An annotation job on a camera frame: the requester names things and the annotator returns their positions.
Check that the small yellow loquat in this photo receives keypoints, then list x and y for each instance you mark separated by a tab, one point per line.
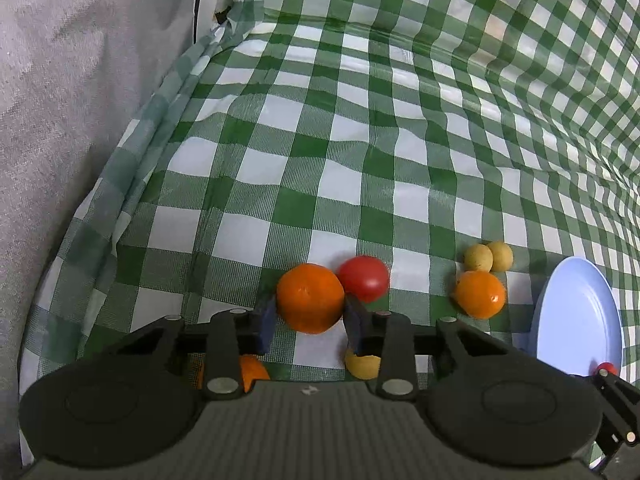
476	258
362	366
502	255

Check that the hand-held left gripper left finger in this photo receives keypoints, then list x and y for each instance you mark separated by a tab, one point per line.
267	329

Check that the small orange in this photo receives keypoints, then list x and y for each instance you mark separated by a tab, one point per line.
480	294
252	372

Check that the white printed pillow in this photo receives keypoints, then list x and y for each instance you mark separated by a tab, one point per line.
209	0

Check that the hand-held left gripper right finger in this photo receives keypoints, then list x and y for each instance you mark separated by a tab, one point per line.
356	327

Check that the grey paper bag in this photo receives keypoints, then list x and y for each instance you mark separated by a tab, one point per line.
60	110

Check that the large orange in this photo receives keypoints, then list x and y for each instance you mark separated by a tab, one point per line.
310	297

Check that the red cherry tomato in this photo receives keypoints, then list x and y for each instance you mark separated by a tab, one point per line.
606	366

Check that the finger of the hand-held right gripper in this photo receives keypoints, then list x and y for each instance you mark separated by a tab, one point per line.
620	405

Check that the green checked cloth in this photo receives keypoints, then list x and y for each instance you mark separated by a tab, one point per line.
400	135

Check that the light blue plate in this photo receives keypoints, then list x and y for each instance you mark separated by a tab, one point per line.
575	310

